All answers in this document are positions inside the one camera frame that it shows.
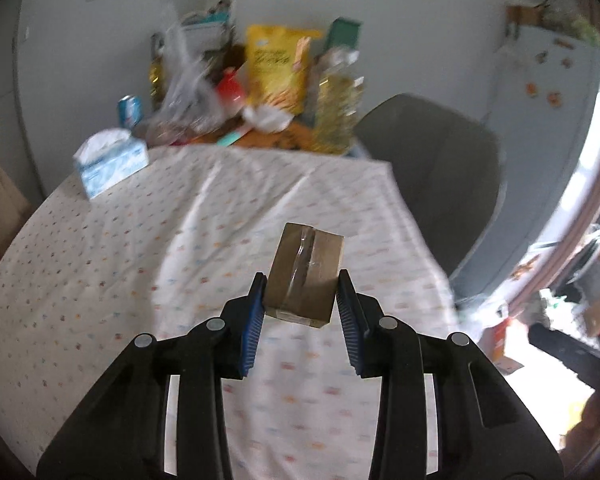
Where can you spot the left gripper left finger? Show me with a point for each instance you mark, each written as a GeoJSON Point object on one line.
{"type": "Point", "coordinates": [118, 430]}

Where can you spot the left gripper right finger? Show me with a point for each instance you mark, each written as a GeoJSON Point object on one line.
{"type": "Point", "coordinates": [445, 411]}

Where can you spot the small brown cardboard box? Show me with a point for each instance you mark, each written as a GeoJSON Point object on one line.
{"type": "Point", "coordinates": [303, 278]}

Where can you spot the orange gift box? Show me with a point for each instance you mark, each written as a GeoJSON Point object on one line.
{"type": "Point", "coordinates": [492, 343]}

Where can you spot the grey upholstered chair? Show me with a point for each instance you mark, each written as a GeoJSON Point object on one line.
{"type": "Point", "coordinates": [449, 170]}

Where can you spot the white refrigerator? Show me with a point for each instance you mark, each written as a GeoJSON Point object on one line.
{"type": "Point", "coordinates": [542, 108]}

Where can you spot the blue tissue box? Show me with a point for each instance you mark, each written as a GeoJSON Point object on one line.
{"type": "Point", "coordinates": [107, 158]}

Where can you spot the blue drink can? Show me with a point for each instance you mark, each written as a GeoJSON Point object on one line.
{"type": "Point", "coordinates": [130, 111]}

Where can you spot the clear plastic bag on table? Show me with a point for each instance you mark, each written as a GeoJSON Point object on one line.
{"type": "Point", "coordinates": [191, 106]}

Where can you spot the crumpled tissue by bottles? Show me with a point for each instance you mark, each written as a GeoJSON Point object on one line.
{"type": "Point", "coordinates": [266, 118]}

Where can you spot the red round bottle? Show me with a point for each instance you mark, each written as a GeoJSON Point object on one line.
{"type": "Point", "coordinates": [232, 96]}

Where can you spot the cooking oil bottle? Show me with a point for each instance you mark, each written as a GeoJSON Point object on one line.
{"type": "Point", "coordinates": [339, 89]}

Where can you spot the yellow snack bag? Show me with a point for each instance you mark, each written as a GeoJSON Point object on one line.
{"type": "Point", "coordinates": [278, 63]}

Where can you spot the green tall box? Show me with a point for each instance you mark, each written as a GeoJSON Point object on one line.
{"type": "Point", "coordinates": [343, 32]}

